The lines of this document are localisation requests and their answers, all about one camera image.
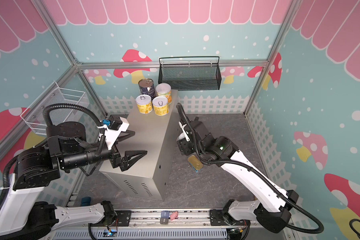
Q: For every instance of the teal small object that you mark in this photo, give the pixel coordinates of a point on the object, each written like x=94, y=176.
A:
x=85, y=201

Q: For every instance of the gold sardine tin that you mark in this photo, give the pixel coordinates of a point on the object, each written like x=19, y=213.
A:
x=195, y=163

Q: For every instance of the pink small object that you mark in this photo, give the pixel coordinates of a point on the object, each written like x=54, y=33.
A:
x=174, y=216

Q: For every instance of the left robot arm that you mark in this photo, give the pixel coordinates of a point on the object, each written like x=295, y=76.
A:
x=22, y=215

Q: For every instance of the green circuit board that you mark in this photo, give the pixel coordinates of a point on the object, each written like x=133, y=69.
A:
x=110, y=233

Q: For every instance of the dark blue tall can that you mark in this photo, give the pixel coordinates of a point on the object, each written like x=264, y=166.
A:
x=147, y=87

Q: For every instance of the yellow can pull-tab lid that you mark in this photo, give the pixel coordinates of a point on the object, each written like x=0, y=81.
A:
x=161, y=106
x=144, y=104

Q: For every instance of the grey small block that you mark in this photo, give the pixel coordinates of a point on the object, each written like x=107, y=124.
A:
x=164, y=220

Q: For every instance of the white wire mesh basket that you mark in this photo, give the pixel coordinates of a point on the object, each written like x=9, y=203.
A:
x=33, y=115

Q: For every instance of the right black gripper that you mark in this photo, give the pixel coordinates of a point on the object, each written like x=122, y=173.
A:
x=185, y=147

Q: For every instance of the yellow can white lid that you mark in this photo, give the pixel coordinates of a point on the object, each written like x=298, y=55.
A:
x=164, y=90

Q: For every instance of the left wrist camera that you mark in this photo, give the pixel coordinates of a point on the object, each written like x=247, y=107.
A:
x=114, y=126

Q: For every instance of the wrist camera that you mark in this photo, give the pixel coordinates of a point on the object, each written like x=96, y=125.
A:
x=114, y=126
x=184, y=134

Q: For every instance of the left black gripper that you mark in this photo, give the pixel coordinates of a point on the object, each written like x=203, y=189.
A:
x=124, y=162

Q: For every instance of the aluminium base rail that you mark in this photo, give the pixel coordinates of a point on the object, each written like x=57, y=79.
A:
x=172, y=224

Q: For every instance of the black wire mesh basket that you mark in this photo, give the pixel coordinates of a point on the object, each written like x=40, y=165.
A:
x=191, y=73

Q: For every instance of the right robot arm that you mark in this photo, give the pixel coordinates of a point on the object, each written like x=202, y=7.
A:
x=273, y=204

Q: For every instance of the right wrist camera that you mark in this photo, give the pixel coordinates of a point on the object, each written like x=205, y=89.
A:
x=184, y=134

